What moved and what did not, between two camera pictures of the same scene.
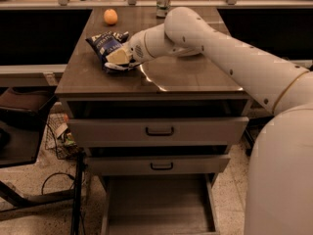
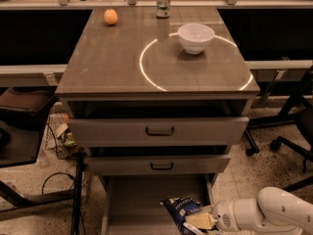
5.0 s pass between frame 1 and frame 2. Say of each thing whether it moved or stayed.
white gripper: moved
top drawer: stayed
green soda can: stayed
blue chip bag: moved
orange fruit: stayed
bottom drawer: stayed
